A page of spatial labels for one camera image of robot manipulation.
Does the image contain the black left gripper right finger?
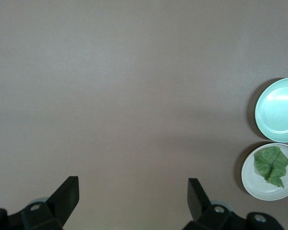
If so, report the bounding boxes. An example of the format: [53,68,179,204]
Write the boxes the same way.
[184,178,232,230]

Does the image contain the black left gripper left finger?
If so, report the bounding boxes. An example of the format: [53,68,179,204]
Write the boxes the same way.
[21,176,81,230]

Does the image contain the green lettuce leaf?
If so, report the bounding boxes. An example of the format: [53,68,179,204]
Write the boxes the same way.
[253,146,288,189]

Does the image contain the beige plate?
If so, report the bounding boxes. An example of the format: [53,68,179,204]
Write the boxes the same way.
[241,142,288,201]

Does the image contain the brown table cover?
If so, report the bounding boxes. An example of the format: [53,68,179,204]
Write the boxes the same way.
[0,0,288,230]

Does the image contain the mint green plate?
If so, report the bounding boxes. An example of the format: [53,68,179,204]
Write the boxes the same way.
[254,77,288,143]

